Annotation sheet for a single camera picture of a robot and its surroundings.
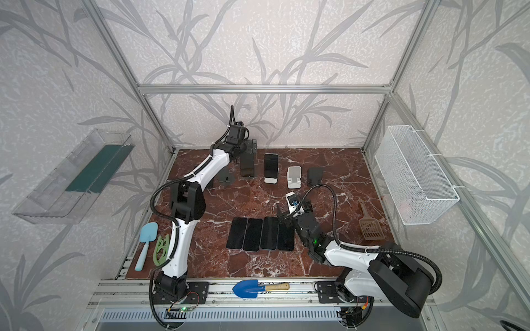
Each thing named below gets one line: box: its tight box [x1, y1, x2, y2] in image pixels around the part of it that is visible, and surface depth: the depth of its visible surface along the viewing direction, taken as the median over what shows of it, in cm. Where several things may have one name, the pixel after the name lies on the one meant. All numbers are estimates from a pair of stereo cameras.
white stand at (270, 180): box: [263, 177, 279, 184], surface depth 107 cm
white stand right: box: [287, 166, 302, 189], surface depth 105 cm
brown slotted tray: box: [358, 198, 386, 240], surface depth 91 cm
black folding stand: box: [307, 167, 324, 187], surface depth 104 cm
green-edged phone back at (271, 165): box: [263, 152, 280, 179], surface depth 101 cm
